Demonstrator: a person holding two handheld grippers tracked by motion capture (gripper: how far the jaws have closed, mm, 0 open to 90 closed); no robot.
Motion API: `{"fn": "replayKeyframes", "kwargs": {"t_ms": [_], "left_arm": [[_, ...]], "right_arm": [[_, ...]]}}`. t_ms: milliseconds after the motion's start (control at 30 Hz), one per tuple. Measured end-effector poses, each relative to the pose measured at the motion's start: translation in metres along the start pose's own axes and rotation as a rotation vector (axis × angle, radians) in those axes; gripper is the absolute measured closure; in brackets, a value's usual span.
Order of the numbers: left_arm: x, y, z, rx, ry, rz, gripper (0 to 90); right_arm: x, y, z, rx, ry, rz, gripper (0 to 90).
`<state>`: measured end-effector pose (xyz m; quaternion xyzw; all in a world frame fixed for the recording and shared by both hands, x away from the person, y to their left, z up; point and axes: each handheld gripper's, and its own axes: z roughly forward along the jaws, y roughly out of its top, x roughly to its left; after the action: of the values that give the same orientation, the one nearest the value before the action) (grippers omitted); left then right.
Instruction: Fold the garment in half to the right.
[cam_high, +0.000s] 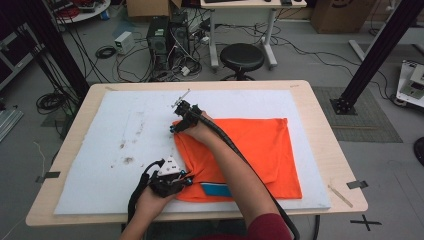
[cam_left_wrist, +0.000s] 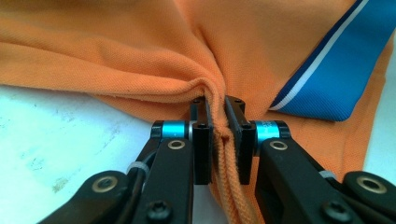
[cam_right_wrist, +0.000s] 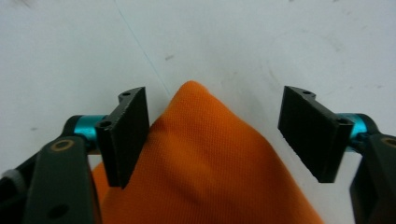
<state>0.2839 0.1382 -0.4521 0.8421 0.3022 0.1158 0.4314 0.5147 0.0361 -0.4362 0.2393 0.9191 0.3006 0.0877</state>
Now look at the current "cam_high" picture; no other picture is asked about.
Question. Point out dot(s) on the white power strip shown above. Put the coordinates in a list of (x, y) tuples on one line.
[(185, 70)]

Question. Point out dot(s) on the grey floor mat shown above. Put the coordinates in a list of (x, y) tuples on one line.
[(366, 116)]

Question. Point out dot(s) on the person's left hand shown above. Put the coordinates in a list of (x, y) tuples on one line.
[(151, 203)]

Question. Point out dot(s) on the black aluminium frame post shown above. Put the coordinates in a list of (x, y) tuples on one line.
[(55, 43), (380, 50)]

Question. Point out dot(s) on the black round base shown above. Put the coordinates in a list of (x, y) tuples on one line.
[(419, 151)]

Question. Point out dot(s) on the person's right hand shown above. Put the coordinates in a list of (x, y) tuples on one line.
[(200, 131)]

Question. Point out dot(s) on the white foam mat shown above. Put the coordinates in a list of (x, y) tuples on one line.
[(100, 150)]

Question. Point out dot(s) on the black computer tower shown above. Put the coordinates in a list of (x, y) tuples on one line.
[(158, 40)]

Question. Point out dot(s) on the grey metal rack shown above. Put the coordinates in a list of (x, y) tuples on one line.
[(15, 56)]

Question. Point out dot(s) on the light wooden table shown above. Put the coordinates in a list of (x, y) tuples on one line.
[(200, 84)]

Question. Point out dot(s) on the black open computer case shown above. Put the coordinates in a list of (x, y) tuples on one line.
[(179, 36)]

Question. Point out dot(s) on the plain cardboard box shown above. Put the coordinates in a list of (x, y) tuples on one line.
[(150, 7)]

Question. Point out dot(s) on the large printed cardboard box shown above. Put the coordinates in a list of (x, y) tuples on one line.
[(343, 15)]

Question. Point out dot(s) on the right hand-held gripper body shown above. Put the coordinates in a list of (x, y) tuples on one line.
[(188, 113)]

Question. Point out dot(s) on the white desk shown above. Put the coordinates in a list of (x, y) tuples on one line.
[(253, 4)]

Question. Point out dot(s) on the black round stool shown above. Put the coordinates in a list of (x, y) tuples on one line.
[(242, 56)]

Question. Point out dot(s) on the thin wooden stick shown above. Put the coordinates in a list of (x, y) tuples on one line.
[(340, 196)]

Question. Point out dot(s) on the person's grey pants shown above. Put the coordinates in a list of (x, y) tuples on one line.
[(200, 228)]

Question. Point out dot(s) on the orange polo shirt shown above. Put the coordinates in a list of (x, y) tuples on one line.
[(263, 156)]

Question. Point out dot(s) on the round white table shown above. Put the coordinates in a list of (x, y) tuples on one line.
[(90, 15)]

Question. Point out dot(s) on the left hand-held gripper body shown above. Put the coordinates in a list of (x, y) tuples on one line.
[(166, 183)]

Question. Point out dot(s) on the small white box device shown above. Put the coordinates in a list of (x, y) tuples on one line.
[(124, 41)]

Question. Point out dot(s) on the grey tape strip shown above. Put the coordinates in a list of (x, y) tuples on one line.
[(356, 184), (50, 175)]

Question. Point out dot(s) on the silver metal rails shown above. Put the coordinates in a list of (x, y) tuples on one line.
[(8, 123)]

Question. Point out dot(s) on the white equipment with circuit board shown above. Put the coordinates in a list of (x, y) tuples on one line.
[(411, 86)]

